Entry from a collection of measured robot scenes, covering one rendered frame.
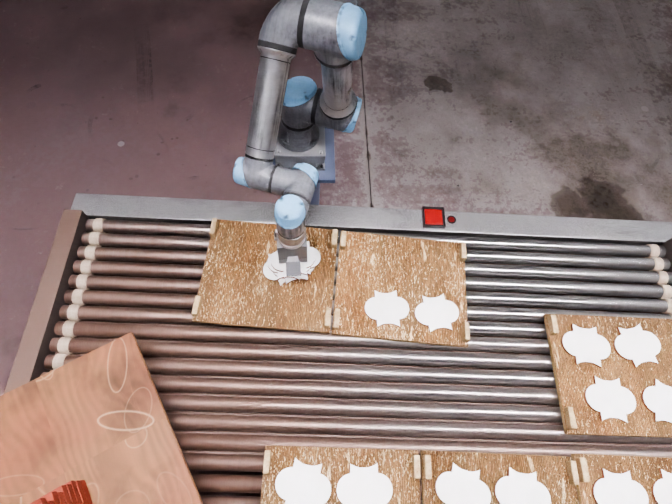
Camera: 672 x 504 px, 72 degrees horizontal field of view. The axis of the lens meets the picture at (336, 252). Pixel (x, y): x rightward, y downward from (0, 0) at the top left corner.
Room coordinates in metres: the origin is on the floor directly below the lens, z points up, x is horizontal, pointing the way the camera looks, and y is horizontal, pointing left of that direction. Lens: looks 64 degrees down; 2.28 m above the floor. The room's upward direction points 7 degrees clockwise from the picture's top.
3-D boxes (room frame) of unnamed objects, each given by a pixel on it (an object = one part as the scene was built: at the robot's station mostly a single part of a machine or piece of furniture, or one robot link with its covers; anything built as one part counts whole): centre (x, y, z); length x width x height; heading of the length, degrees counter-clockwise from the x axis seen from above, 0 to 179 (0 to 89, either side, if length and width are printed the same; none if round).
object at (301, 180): (0.70, 0.13, 1.24); 0.11 x 0.11 x 0.08; 81
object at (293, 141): (1.10, 0.19, 1.00); 0.15 x 0.15 x 0.10
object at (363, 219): (0.82, -0.14, 0.89); 2.08 x 0.09 x 0.06; 95
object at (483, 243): (0.75, -0.15, 0.90); 1.95 x 0.05 x 0.05; 95
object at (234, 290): (0.56, 0.20, 0.93); 0.41 x 0.35 x 0.02; 92
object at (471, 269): (0.65, -0.16, 0.90); 1.95 x 0.05 x 0.05; 95
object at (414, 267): (0.57, -0.22, 0.93); 0.41 x 0.35 x 0.02; 92
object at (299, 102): (1.10, 0.18, 1.12); 0.13 x 0.12 x 0.14; 81
